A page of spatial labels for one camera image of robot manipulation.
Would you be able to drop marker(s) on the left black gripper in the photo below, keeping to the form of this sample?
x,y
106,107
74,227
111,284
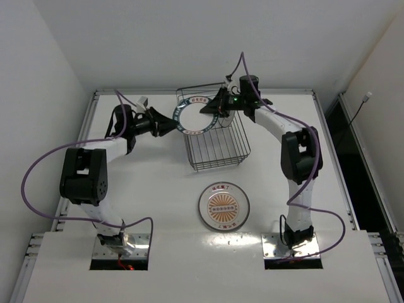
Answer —
x,y
154,122

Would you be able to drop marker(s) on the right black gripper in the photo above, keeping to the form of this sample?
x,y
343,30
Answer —
x,y
223,102

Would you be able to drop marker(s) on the white plate grey pattern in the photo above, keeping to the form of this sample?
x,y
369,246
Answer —
x,y
225,122

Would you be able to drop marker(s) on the green rimmed white plate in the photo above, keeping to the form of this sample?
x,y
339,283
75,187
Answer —
x,y
189,119

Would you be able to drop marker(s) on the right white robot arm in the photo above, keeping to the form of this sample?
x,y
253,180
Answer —
x,y
300,150

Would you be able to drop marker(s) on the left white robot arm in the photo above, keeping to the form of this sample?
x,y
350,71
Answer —
x,y
84,178

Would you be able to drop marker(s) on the orange sunburst plate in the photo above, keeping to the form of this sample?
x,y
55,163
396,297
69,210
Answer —
x,y
223,207

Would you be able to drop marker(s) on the grey wire dish rack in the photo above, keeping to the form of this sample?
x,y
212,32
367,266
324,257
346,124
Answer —
x,y
219,146

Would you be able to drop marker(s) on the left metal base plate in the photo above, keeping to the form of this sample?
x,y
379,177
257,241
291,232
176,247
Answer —
x,y
136,248

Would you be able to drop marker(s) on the metal base plate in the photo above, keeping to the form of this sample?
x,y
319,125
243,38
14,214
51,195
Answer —
x,y
136,248
274,250

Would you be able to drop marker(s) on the black cable white plug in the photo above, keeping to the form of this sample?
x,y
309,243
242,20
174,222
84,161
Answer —
x,y
365,99

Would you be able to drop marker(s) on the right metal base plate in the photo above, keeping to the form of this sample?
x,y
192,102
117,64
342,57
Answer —
x,y
274,250

